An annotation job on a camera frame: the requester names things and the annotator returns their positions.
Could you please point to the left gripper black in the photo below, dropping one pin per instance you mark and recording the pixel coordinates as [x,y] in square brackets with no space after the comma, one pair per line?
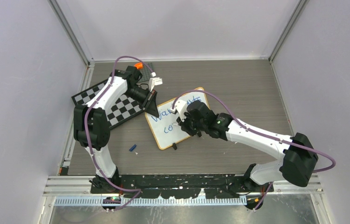
[149,105]

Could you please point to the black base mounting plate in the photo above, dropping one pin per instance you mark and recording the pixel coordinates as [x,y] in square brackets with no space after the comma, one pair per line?
[216,186]

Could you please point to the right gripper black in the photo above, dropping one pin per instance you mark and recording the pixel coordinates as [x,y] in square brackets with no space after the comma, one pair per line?
[184,124]

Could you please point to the grey studded baseplate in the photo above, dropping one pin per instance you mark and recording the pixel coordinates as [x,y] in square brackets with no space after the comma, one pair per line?
[146,74]

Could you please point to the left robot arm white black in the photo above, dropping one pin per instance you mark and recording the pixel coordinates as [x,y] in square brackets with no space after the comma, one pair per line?
[92,126]

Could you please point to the black white checkerboard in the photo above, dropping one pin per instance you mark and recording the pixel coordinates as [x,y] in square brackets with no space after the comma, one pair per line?
[124,109]

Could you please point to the orange curved block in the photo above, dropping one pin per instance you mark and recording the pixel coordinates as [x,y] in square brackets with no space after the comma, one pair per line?
[139,66]

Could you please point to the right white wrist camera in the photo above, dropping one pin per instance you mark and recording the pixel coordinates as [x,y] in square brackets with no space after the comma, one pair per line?
[179,107]

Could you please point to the aluminium frame rail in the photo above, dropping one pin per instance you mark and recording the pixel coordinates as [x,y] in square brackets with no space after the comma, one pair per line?
[69,31]

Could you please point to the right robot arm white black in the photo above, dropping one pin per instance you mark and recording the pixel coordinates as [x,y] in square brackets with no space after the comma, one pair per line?
[292,162]

